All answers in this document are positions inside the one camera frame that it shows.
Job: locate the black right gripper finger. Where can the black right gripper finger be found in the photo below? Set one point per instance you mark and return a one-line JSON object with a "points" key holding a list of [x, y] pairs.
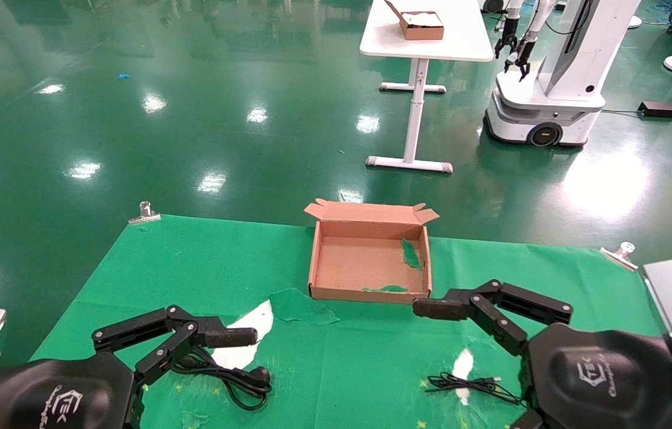
{"points": [[440, 308]]}

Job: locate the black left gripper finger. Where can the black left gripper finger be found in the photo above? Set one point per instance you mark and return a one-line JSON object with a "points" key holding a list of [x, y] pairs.
{"points": [[232, 337]]}

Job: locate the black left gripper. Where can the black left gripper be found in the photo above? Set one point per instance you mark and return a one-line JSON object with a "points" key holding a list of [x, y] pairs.
{"points": [[56, 393]]}

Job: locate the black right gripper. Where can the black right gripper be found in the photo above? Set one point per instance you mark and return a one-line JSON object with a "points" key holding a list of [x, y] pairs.
{"points": [[604, 381]]}

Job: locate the open brown cardboard box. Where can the open brown cardboard box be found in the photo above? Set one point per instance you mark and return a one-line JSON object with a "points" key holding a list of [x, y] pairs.
{"points": [[360, 262]]}

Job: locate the small brown cardboard box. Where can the small brown cardboard box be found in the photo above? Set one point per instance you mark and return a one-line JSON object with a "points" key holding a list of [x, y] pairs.
{"points": [[422, 28]]}

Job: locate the thin green cloth scrap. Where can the thin green cloth scrap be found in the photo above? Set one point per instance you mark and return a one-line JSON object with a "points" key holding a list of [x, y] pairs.
{"points": [[386, 289]]}

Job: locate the large green cloth scrap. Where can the large green cloth scrap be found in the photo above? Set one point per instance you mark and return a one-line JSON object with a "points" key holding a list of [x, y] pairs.
{"points": [[411, 255]]}

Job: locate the green tablecloth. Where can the green tablecloth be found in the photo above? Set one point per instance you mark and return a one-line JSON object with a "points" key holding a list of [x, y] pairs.
{"points": [[193, 268]]}

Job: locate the metal table clamp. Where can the metal table clamp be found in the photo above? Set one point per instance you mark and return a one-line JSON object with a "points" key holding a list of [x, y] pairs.
{"points": [[622, 255], [145, 215]]}

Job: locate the white wheeled robot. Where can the white wheeled robot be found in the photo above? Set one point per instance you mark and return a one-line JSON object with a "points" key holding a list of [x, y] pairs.
{"points": [[568, 77]]}

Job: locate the white standing table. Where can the white standing table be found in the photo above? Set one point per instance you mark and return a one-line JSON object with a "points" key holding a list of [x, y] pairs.
{"points": [[461, 36]]}

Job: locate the black power adapter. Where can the black power adapter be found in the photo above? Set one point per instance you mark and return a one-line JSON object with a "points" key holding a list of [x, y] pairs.
{"points": [[658, 109]]}

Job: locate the white round stand base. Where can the white round stand base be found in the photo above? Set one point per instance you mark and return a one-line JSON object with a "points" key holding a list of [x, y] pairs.
{"points": [[634, 21]]}

